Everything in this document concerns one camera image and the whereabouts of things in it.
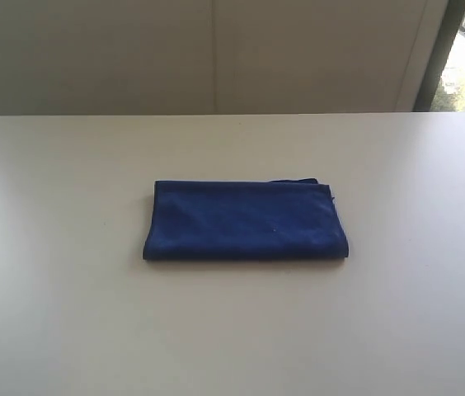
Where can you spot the dark window frame post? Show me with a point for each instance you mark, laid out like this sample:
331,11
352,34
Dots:
452,18

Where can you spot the blue microfibre towel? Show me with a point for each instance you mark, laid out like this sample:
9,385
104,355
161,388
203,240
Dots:
244,221

